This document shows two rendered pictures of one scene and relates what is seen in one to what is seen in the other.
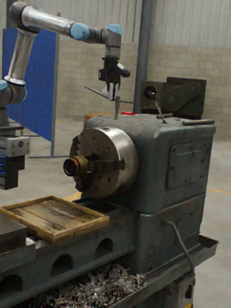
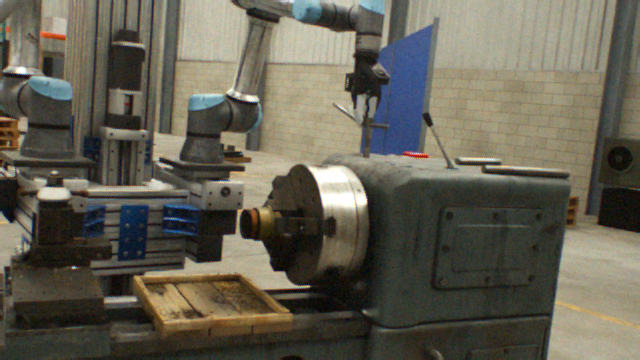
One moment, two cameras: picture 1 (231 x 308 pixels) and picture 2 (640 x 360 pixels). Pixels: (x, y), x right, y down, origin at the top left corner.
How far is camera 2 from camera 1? 64 cm
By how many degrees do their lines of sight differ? 24
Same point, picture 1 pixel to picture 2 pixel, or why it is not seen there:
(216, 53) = not seen: outside the picture
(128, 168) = (343, 235)
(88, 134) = (295, 174)
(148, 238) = not seen: outside the picture
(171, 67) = not seen: outside the picture
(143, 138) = (383, 187)
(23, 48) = (252, 45)
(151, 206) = (391, 313)
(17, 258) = (69, 345)
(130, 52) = (590, 87)
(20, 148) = (225, 198)
